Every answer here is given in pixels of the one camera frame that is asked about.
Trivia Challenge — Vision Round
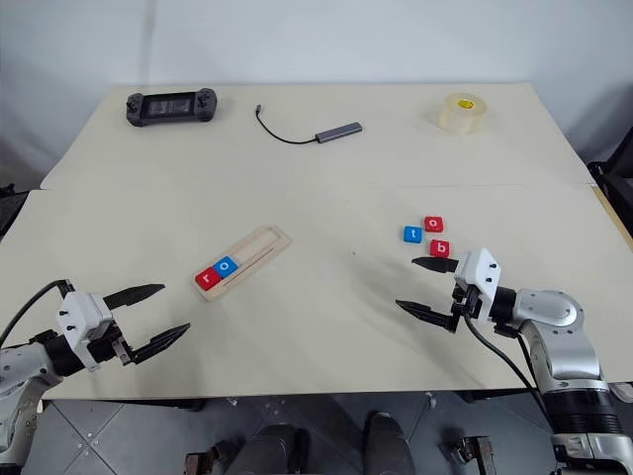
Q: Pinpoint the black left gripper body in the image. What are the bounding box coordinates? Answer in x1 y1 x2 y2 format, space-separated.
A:
86 320 136 368

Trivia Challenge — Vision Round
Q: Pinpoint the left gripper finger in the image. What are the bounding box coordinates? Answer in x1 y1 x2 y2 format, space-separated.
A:
131 323 192 366
102 283 166 310

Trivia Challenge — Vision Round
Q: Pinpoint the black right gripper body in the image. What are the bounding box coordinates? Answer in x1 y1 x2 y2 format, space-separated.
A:
448 280 485 333

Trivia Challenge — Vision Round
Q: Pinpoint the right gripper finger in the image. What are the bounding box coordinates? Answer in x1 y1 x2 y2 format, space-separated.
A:
395 299 459 333
410 255 460 274

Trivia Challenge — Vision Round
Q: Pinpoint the red letter tile r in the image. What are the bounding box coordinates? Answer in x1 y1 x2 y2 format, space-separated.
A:
195 266 223 292

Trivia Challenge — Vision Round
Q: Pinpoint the blue letter tile o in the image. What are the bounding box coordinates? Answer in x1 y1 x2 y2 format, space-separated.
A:
213 255 241 279

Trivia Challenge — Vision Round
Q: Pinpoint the wooden letter tray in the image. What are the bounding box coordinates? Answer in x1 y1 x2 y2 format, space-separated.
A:
189 224 293 303

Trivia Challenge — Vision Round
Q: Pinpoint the dark rounded shape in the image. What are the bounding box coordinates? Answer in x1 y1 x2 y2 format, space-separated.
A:
364 411 414 475

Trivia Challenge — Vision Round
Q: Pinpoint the clear tape roll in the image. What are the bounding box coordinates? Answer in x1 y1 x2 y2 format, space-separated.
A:
437 91 489 136

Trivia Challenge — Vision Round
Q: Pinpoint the black object beside table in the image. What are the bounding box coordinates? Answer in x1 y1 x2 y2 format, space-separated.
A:
0 183 32 237

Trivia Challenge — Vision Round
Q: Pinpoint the black handheld game console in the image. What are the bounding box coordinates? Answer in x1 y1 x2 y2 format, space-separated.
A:
125 87 219 129

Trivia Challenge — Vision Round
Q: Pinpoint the black chair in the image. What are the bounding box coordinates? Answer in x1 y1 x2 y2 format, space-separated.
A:
588 142 633 238

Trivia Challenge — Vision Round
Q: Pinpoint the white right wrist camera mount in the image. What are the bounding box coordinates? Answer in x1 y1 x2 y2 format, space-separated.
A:
453 247 503 319

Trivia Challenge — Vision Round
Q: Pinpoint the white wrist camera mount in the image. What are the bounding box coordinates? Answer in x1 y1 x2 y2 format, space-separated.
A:
453 247 503 319
56 291 115 371

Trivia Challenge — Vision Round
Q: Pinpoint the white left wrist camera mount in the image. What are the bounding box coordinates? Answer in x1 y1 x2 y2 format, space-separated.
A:
56 291 115 371

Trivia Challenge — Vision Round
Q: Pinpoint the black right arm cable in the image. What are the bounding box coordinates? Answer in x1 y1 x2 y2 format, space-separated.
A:
462 314 558 431

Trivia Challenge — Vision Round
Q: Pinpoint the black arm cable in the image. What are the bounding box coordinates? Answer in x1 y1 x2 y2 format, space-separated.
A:
462 314 558 431
0 279 75 347

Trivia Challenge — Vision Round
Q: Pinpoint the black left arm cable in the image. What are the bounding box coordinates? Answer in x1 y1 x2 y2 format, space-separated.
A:
0 279 75 347

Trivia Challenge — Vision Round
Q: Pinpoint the rusty metal table bracket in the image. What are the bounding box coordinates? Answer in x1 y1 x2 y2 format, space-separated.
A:
184 434 247 475
455 433 495 475

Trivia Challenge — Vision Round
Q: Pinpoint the grey usb hub with cable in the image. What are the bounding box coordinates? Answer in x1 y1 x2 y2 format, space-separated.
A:
254 102 365 147

